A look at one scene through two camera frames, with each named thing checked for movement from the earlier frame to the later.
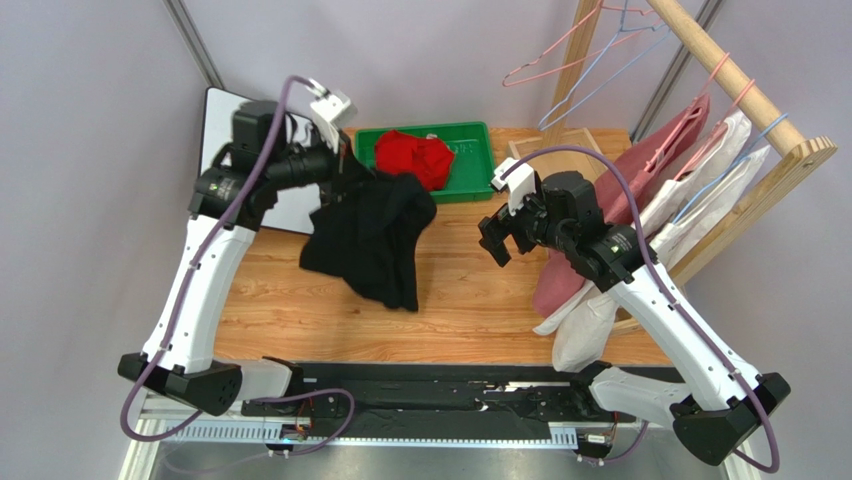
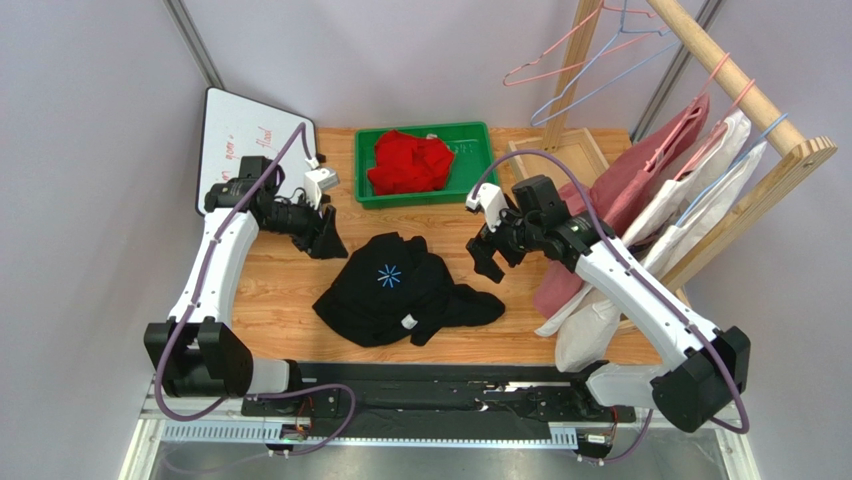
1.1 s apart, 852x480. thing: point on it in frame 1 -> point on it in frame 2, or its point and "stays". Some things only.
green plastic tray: [471, 174] stays
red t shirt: [430, 159] stays
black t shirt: [367, 228] -> [388, 288]
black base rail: [385, 401] stays
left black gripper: [347, 171] -> [327, 245]
